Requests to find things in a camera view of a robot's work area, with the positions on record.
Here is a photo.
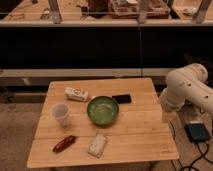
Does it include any green bowl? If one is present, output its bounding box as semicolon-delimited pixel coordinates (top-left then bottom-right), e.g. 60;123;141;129
87;96;119;126

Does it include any long background workbench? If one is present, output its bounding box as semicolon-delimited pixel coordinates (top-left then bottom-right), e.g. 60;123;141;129
0;0;213;27

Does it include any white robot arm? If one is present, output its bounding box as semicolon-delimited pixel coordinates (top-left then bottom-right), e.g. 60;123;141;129
159;63;213;118

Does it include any wooden folding table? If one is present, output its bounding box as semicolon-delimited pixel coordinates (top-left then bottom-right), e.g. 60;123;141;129
27;78;179;168

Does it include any red brown oblong object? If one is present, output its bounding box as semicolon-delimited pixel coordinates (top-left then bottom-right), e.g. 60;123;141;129
52;135;76;153

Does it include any black floor cable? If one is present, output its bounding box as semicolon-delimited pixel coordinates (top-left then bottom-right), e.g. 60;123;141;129
169;119;213;171

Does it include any black rectangular block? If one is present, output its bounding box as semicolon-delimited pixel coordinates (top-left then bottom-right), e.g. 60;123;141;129
113;94;132;104

